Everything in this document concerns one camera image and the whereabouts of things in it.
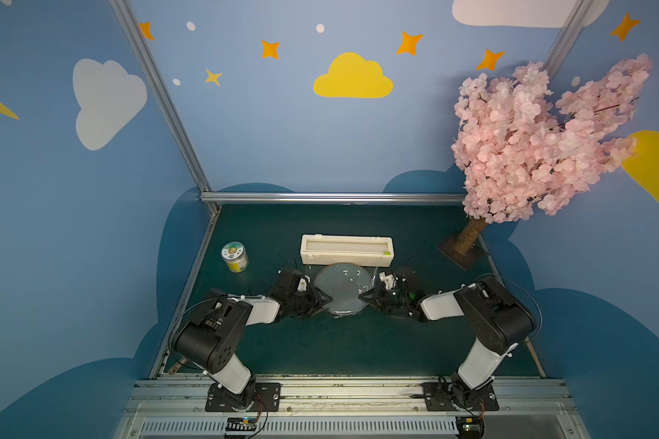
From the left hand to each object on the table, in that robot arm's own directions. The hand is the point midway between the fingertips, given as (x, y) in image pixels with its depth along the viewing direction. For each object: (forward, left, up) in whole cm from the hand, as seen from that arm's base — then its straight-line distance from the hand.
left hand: (331, 299), depth 91 cm
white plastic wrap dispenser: (+18, -5, +4) cm, 19 cm away
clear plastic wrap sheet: (+7, -4, -2) cm, 8 cm away
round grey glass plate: (+7, -4, -1) cm, 8 cm away
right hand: (+2, -10, 0) cm, 11 cm away
